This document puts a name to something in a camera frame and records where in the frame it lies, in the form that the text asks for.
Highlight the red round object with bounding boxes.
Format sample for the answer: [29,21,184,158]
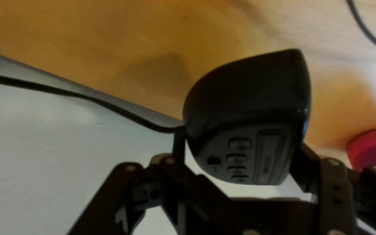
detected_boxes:
[346,128,376,172]

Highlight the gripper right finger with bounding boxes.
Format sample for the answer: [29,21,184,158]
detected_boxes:
[289,143,376,235]

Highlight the black cable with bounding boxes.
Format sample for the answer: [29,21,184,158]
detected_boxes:
[345,0,376,55]

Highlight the black clock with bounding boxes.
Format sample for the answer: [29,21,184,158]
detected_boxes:
[182,48,312,186]

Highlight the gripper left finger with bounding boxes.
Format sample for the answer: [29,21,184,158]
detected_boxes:
[66,127,208,235]

